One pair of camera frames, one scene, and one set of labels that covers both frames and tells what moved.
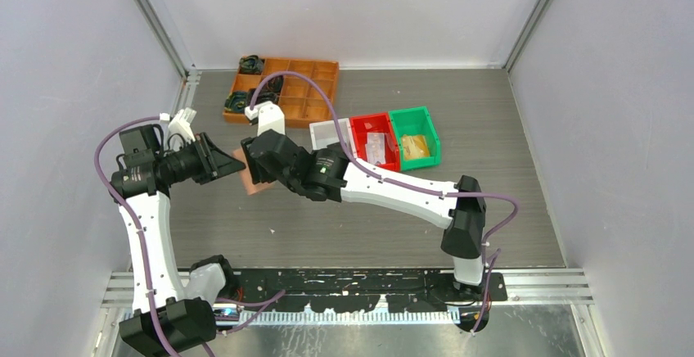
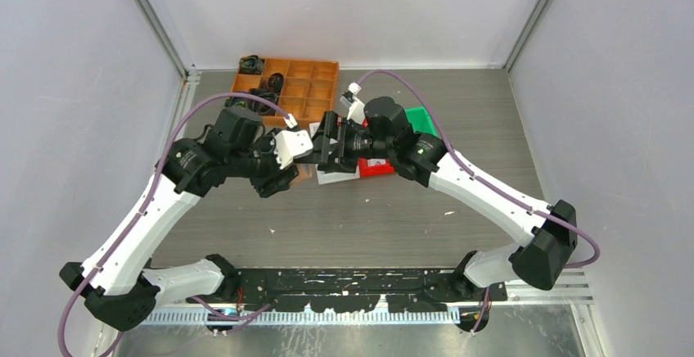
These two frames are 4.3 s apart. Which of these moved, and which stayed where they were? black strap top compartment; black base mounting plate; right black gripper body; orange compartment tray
Moved: right black gripper body
Stayed: orange compartment tray; black strap top compartment; black base mounting plate
